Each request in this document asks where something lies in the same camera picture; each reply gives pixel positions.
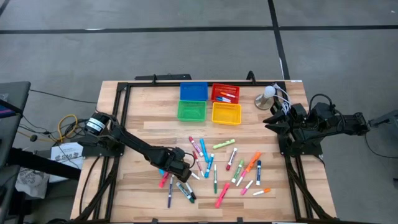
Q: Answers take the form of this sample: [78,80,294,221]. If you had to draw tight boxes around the red plastic basket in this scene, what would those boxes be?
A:
[210,83,241,105]

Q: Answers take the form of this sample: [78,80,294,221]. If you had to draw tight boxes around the thin red Expo marker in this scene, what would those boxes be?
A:
[192,150,205,178]

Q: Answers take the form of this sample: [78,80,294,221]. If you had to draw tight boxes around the grey equipment stand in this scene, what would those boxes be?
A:
[368,108,398,129]

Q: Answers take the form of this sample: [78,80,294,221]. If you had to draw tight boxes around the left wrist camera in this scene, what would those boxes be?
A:
[172,147,187,160]

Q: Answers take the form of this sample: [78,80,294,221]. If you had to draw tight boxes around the orange highlighter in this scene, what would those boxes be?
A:
[245,151,262,173]

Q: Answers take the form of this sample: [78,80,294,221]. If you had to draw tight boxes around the blue plastic basket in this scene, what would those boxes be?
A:
[179,82,209,102]

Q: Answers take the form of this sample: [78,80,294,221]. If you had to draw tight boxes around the light green Expo marker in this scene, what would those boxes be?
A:
[231,159,246,184]

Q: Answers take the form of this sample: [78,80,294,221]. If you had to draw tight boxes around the light blue Expo marker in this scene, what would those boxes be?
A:
[204,152,215,179]

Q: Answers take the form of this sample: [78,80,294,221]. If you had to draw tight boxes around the white bulb brass lamp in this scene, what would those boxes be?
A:
[254,85,277,111]

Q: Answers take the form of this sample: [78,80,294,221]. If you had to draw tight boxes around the yellow cable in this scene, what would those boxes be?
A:
[57,113,79,142]

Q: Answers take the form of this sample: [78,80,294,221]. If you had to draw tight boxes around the white printed paper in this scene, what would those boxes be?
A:
[50,142,85,183]

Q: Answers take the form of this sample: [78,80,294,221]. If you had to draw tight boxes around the maroon Expo marker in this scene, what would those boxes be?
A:
[225,147,238,172]

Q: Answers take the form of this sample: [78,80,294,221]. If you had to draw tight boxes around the pink highlighter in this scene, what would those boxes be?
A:
[215,182,231,209]
[159,171,171,189]

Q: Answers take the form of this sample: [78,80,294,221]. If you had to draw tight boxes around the black metal table frame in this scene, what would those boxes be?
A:
[70,70,338,224]

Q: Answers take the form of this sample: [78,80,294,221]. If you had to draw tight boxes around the green plastic basket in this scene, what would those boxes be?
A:
[177,100,208,123]

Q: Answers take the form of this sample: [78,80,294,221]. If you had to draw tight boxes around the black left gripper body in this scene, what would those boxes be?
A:
[154,151,191,175]

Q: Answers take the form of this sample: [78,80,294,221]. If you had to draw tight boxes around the yellow highlighter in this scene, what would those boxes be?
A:
[212,138,236,150]

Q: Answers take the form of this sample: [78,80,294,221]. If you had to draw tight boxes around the black support beam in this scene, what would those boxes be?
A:
[6,147,82,181]

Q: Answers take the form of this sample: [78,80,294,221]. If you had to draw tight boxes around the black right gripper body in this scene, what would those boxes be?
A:
[287,119,310,140]

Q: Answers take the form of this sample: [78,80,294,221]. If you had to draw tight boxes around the thin pink white marker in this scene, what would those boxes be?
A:
[235,169,249,187]
[240,179,254,196]

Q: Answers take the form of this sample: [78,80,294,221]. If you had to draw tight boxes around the black bar device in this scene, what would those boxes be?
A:
[134,73,192,82]

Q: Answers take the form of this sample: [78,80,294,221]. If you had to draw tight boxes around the yellow plastic basket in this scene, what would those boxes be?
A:
[211,101,243,126]

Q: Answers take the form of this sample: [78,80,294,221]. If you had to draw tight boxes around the patterned white cloth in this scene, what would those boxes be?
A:
[15,167,50,200]

